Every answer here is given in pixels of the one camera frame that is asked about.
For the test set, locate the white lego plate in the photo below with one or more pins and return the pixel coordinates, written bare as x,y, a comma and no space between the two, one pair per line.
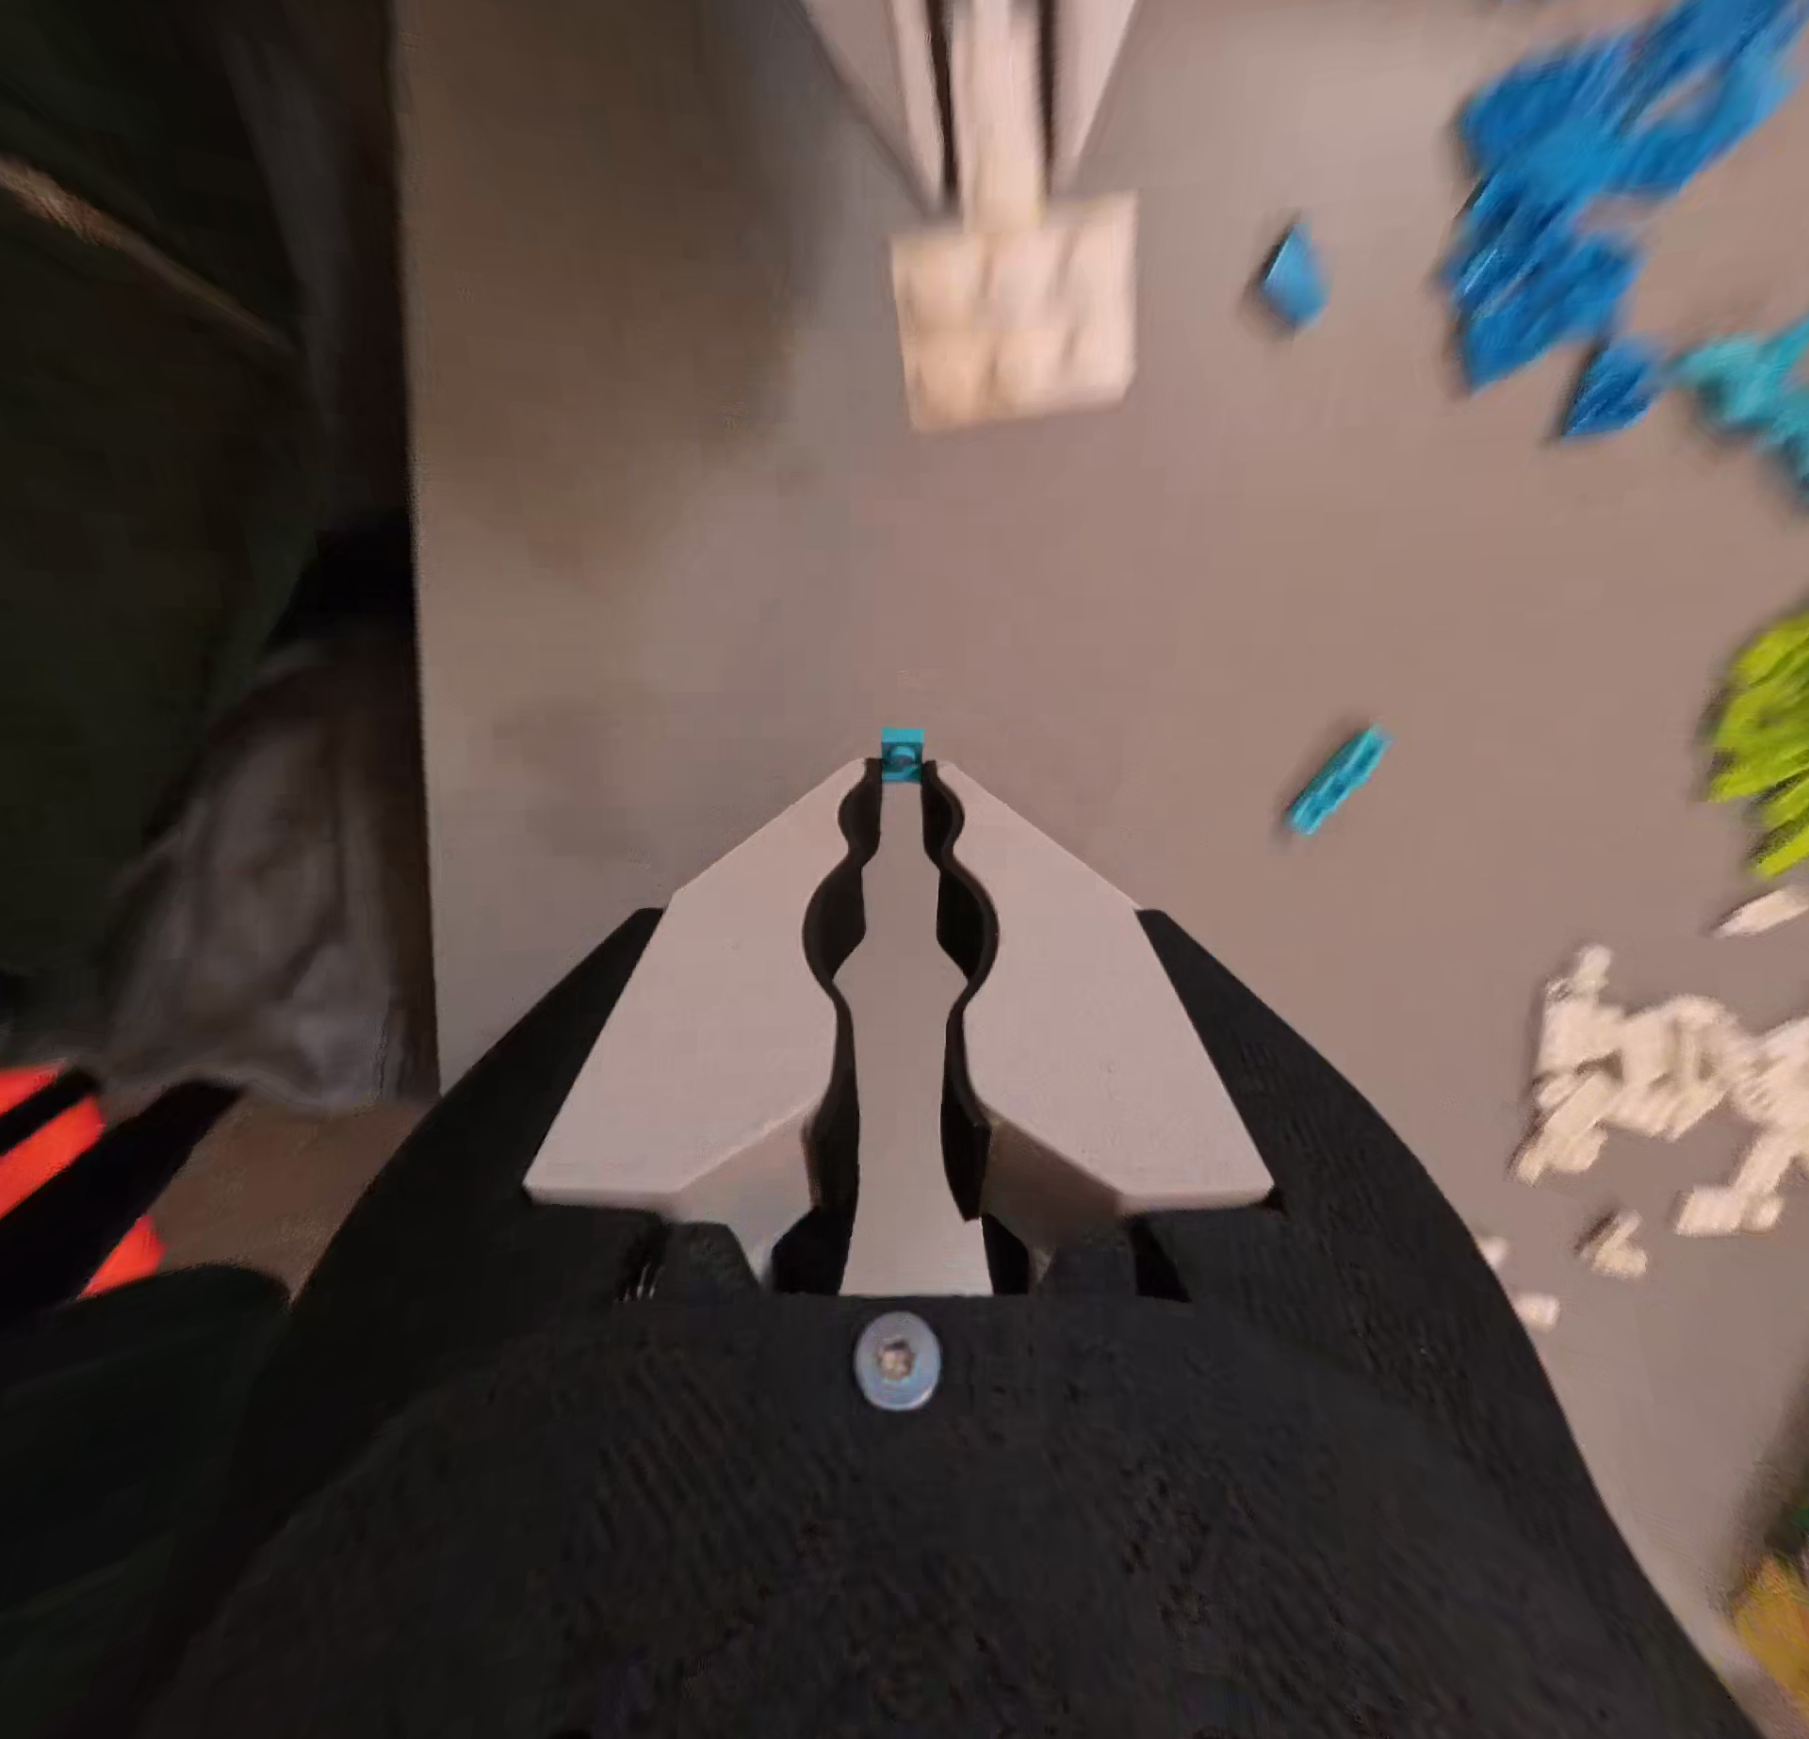
1019,311

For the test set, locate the pile of blue lego pieces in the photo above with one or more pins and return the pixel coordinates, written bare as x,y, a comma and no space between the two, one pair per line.
1583,128

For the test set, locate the pile of lime lego pieces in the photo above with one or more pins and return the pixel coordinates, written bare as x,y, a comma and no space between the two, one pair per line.
1768,736

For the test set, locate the orange and black object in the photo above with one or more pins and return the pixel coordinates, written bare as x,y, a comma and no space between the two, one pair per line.
58,1146

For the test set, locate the pile of azure lego pieces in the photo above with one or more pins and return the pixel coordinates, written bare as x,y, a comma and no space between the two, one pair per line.
1768,395

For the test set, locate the single white lego brick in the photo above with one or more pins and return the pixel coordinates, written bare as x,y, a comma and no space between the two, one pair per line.
1764,913

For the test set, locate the yellow object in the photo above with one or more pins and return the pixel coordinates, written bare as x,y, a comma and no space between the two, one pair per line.
1777,1632

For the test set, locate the pile of white lego pieces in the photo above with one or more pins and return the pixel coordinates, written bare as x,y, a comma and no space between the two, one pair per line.
1654,1075

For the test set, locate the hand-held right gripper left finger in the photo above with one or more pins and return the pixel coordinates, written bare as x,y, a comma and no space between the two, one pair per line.
694,1047

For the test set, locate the small blue lego wedge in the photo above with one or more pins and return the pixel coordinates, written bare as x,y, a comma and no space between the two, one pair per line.
1294,277

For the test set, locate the person's leg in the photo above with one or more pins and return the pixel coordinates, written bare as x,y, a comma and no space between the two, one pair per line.
284,890

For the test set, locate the person's green jacket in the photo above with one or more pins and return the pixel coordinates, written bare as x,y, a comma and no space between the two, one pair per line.
114,425

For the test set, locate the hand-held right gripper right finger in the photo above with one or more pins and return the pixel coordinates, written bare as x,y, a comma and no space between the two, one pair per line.
1104,1047

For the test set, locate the single azure lego plate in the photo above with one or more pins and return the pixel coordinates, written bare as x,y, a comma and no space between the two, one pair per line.
1340,780

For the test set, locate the small turquoise lego piece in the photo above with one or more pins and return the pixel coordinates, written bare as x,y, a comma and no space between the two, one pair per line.
902,758

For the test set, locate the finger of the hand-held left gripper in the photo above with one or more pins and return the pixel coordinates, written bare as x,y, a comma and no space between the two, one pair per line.
864,0
1095,15

